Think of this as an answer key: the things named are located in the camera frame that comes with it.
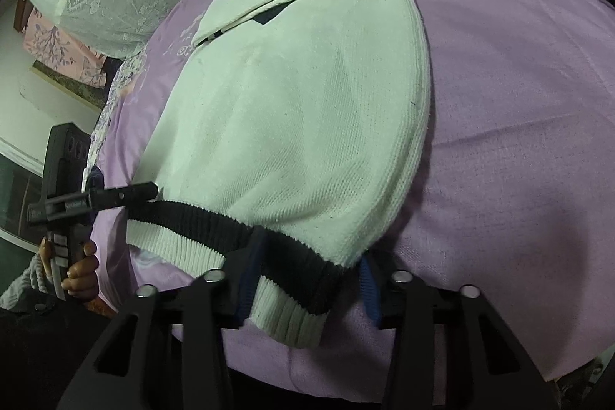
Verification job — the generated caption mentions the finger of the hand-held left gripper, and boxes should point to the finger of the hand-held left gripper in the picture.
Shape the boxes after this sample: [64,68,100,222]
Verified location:
[90,181,161,212]

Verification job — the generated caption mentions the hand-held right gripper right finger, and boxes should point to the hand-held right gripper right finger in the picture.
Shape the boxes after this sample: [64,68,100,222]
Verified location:
[358,254,560,410]

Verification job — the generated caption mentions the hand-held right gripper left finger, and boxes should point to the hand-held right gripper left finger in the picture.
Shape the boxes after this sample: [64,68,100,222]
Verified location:
[57,225,268,410]

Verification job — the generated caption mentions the white knitted sweater black trim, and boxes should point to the white knitted sweater black trim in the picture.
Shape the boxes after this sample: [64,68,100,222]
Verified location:
[126,0,432,349]

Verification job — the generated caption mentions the person's left forearm grey sleeve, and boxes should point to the person's left forearm grey sleeve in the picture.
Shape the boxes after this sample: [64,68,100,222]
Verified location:
[0,254,55,311]

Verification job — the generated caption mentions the person's left hand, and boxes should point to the person's left hand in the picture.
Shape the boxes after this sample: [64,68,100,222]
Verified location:
[40,236,100,301]

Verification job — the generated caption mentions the lilac floral cloth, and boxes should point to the lilac floral cloth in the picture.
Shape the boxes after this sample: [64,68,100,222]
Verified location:
[84,53,148,194]

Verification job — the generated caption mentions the pink floral cloth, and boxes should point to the pink floral cloth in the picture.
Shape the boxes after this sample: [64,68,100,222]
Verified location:
[24,7,109,90]

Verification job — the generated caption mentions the person's dark clothing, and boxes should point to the person's dark clothing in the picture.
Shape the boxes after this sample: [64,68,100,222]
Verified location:
[0,302,123,410]

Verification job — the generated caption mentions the purple bed sheet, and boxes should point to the purple bed sheet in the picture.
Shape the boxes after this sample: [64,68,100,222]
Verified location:
[91,0,615,405]

